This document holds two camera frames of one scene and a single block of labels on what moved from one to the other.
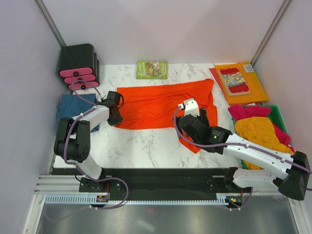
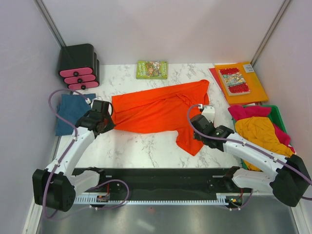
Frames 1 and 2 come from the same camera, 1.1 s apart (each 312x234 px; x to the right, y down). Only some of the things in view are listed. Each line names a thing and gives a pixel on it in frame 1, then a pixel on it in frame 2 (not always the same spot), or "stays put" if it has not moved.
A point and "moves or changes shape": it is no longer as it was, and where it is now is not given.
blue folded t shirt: x=71 y=105 stays put
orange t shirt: x=152 y=107 moves or changes shape
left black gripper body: x=116 y=119 to x=108 y=124
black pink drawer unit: x=79 y=62 stays put
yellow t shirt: x=261 y=130 stays put
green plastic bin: x=275 y=115 stays put
